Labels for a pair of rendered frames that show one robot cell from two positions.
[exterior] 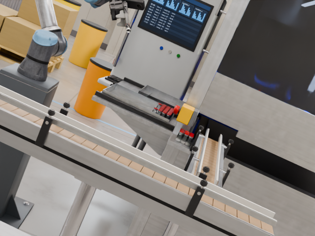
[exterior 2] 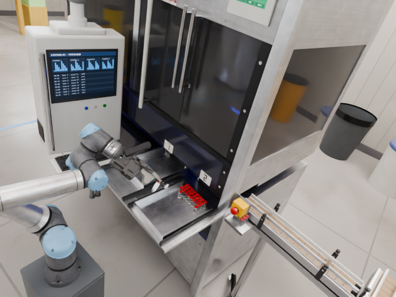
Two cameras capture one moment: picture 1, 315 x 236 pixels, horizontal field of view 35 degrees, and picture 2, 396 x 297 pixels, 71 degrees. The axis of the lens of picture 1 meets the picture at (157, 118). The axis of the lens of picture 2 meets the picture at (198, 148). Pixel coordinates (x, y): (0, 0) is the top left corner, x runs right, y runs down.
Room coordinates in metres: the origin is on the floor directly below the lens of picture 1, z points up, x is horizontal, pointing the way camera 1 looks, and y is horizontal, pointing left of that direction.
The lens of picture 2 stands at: (1.69, 0.94, 2.01)
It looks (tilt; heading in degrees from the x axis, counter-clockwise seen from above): 33 degrees down; 306
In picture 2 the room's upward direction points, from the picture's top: 14 degrees clockwise
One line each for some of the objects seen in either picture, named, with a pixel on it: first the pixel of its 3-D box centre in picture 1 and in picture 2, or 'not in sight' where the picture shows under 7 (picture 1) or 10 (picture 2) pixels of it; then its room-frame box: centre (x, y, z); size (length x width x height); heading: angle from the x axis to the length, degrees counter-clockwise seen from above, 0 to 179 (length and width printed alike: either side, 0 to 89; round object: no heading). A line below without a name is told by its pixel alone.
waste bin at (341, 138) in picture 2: not in sight; (344, 132); (2.31, -3.39, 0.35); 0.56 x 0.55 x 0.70; 4
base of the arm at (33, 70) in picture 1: (34, 66); (62, 263); (2.44, 0.67, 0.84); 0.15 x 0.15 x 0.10
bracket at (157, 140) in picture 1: (135, 128); not in sight; (2.28, 0.08, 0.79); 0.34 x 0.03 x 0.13; 87
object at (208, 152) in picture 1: (206, 161); (294, 241); (1.80, -0.24, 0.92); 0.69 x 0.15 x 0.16; 177
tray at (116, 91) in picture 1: (139, 103); (174, 207); (2.36, 0.11, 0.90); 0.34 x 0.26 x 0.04; 86
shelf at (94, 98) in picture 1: (151, 106); (161, 189); (2.53, 0.05, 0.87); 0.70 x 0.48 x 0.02; 177
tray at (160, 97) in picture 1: (169, 102); (154, 165); (2.69, -0.03, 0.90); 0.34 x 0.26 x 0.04; 87
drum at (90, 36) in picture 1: (86, 44); not in sight; (7.28, 1.40, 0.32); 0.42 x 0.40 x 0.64; 94
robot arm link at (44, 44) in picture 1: (43, 44); (59, 245); (2.44, 0.67, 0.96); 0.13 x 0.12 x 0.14; 173
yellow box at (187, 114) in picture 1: (187, 114); (240, 207); (2.10, -0.11, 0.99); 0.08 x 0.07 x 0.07; 87
